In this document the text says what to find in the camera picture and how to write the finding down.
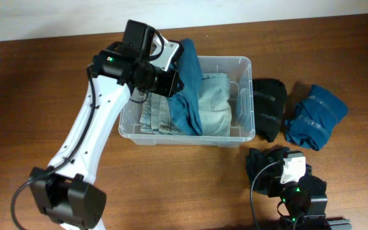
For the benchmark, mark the clear plastic storage bin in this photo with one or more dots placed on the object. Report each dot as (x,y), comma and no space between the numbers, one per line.
(239,71)

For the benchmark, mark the dark green-black folded garment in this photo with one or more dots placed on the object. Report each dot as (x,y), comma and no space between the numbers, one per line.
(256,160)

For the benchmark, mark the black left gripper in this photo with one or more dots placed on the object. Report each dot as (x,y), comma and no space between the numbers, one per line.
(170,85)

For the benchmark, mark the black garment with tape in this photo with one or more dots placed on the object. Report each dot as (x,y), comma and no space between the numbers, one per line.
(270,97)

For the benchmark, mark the teal blue shirt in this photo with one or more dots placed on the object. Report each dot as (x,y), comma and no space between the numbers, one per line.
(314,119)

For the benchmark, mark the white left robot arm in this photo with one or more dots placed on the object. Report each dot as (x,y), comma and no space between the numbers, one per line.
(65,190)

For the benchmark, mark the light blue folded jeans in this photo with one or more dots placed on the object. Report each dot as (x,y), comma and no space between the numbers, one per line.
(214,109)

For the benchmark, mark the dark blue jeans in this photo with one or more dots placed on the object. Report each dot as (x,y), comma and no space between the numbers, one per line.
(184,106)

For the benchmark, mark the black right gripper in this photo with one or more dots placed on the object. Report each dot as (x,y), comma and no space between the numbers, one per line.
(275,185)

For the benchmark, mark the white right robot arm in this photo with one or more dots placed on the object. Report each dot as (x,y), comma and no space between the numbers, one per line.
(303,194)

